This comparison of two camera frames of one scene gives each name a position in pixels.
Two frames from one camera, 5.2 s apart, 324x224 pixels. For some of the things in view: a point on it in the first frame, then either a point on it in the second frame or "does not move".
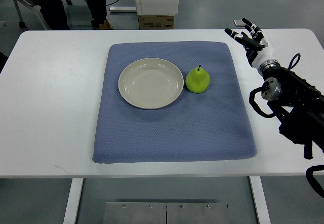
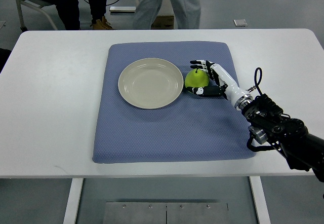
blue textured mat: x=212 y=124 does not move
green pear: x=198 y=80 does not move
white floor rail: x=122 y=8 does not move
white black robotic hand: x=257 y=48 -> x=220 y=84
